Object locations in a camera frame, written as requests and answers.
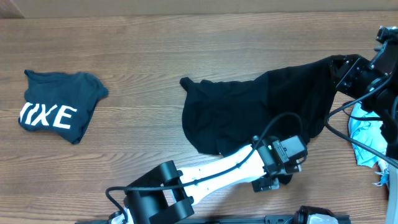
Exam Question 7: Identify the plain black t-shirt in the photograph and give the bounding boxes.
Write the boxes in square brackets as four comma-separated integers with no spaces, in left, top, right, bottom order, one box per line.
[180,55,339,157]

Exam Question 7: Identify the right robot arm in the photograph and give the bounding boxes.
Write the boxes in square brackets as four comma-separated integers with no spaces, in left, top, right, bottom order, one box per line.
[324,26,397,223]

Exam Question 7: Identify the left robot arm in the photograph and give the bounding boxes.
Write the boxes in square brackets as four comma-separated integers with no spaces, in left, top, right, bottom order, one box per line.
[108,136,308,223]

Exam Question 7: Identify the light blue garment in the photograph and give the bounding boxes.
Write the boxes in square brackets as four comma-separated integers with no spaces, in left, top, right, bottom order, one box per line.
[348,103,387,168]

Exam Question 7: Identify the blue denim garment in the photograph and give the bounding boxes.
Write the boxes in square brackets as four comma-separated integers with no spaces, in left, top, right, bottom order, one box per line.
[374,160,389,188]

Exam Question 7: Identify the folded black shirt white letters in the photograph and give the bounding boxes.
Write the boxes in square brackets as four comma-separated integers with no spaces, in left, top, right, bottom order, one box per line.
[18,70,108,144]

